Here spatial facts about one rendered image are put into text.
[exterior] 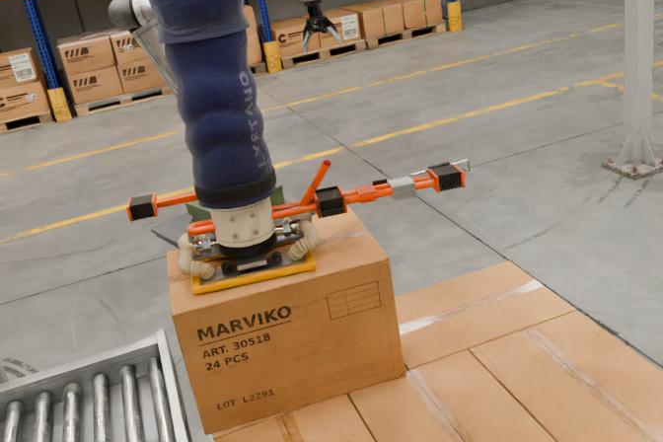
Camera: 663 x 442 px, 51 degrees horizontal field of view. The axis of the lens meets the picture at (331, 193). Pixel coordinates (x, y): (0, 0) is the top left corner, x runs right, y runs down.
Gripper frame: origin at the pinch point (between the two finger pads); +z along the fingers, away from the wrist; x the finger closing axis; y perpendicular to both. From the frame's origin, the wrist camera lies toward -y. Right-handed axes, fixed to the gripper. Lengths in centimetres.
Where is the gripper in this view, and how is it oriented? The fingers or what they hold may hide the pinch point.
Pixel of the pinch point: (324, 50)
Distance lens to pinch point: 277.0
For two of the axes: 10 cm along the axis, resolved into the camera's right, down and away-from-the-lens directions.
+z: 2.1, 9.0, 3.7
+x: 9.8, -1.8, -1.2
